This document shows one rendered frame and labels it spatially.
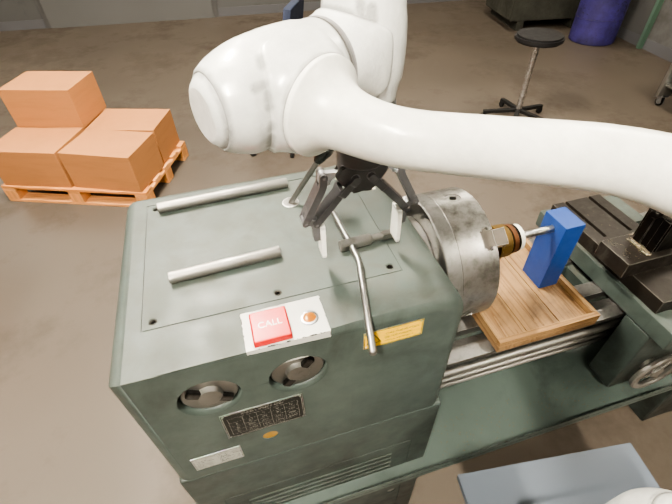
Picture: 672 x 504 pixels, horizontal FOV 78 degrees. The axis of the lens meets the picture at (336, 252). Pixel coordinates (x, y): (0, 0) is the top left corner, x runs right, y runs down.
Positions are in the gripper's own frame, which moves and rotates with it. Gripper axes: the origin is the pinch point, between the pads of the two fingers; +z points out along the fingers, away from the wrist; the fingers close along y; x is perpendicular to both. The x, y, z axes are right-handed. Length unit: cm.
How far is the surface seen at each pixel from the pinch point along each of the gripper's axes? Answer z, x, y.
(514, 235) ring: 19.2, 9.9, 44.0
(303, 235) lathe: 4.8, 9.6, -8.3
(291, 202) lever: 4.2, 20.3, -8.4
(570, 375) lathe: 76, -5, 73
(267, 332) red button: 3.5, -12.2, -19.1
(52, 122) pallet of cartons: 86, 278, -137
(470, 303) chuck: 22.5, -3.7, 24.9
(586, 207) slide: 33, 27, 86
